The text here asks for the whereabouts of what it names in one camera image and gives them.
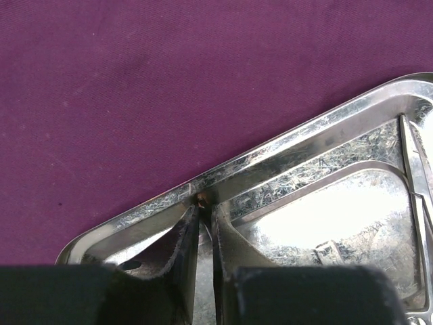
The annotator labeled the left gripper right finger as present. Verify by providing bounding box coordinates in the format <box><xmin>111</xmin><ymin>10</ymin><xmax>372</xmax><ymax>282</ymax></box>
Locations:
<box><xmin>210</xmin><ymin>207</ymin><xmax>408</xmax><ymax>324</ymax></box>

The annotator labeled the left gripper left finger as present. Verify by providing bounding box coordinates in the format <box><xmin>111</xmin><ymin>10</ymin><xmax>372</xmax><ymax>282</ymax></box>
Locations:
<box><xmin>1</xmin><ymin>205</ymin><xmax>200</xmax><ymax>324</ymax></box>

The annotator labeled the steel instrument tray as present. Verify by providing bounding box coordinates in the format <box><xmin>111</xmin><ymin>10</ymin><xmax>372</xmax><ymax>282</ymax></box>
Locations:
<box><xmin>57</xmin><ymin>72</ymin><xmax>432</xmax><ymax>324</ymax></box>

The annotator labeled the purple cloth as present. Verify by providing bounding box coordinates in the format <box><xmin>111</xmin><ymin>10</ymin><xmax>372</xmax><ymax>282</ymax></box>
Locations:
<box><xmin>1</xmin><ymin>1</ymin><xmax>432</xmax><ymax>265</ymax></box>

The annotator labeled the steel clamp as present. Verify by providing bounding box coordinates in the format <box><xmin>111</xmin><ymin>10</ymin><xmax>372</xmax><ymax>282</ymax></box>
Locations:
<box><xmin>398</xmin><ymin>113</ymin><xmax>433</xmax><ymax>258</ymax></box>

